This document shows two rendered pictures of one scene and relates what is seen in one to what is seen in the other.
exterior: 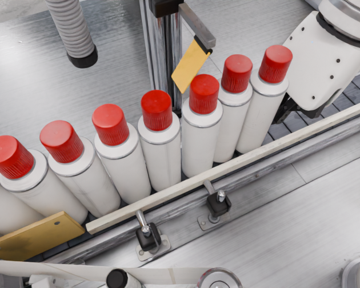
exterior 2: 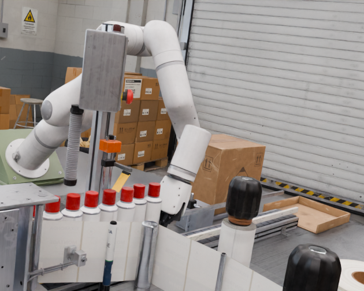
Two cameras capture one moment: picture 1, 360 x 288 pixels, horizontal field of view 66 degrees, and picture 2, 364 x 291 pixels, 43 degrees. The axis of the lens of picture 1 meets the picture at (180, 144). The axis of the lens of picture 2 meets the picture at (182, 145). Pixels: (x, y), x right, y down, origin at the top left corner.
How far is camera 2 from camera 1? 0.98 m
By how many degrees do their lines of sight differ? 51
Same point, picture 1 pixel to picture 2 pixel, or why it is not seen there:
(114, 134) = (95, 199)
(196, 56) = (123, 177)
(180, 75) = (117, 186)
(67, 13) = (75, 159)
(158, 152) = (108, 218)
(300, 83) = (167, 202)
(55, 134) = (73, 195)
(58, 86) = not seen: outside the picture
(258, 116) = (151, 217)
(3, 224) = not seen: hidden behind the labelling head
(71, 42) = (71, 171)
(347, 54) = (181, 185)
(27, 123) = not seen: outside the picture
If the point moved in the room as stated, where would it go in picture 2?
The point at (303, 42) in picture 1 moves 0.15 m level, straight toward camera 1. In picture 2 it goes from (164, 186) to (155, 201)
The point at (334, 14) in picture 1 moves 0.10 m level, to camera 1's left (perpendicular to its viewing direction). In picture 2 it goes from (172, 171) to (139, 170)
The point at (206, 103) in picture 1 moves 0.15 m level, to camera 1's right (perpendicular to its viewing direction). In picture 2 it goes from (129, 195) to (182, 196)
